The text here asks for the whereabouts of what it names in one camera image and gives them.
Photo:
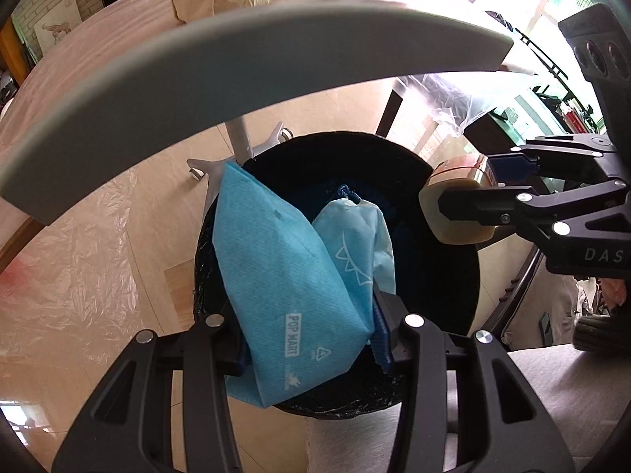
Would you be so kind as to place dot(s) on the grey table edge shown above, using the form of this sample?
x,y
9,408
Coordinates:
x,y
246,59

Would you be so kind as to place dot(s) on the beige tape roll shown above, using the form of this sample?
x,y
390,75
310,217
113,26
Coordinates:
x,y
453,229

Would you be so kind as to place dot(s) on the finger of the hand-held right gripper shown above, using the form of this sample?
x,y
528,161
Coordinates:
x,y
483,204
512,165

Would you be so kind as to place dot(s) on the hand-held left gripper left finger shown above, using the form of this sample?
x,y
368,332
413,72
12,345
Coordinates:
x,y
217,350

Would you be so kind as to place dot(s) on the black trash bin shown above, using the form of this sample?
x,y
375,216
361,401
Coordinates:
x,y
434,281

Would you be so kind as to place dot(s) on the deer painting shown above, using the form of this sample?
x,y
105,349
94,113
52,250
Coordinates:
x,y
56,27

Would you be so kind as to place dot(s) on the blue non-woven bag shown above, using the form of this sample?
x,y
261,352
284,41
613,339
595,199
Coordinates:
x,y
276,276

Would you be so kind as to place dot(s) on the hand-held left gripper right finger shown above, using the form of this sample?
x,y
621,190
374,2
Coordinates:
x,y
380,345

